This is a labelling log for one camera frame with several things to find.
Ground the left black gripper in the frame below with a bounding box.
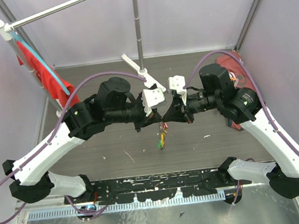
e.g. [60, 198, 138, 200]
[104, 90, 164, 137]

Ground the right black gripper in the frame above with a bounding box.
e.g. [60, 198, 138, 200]
[160, 87, 222, 127]

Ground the large keyring with yellow handle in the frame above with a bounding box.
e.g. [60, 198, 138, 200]
[157, 121, 168, 150]

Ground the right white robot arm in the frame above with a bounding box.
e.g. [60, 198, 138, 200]
[163, 64, 299, 199]

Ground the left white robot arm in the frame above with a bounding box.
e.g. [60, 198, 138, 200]
[3, 77, 165, 204]

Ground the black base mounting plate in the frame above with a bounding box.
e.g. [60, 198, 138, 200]
[70, 168, 238, 205]

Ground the folded maroon t-shirt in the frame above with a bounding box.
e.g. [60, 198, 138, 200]
[216, 52, 255, 131]

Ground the red shirt on hanger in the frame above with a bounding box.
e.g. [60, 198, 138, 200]
[16, 41, 75, 108]

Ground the blue clothes hanger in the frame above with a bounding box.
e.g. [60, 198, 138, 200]
[10, 31, 70, 95]

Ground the metal clothes rack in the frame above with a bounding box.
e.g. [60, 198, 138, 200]
[0, 0, 169, 124]

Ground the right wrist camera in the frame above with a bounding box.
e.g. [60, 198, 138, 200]
[168, 75, 187, 105]

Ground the slotted cable duct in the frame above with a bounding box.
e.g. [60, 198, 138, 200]
[27, 190, 226, 221]

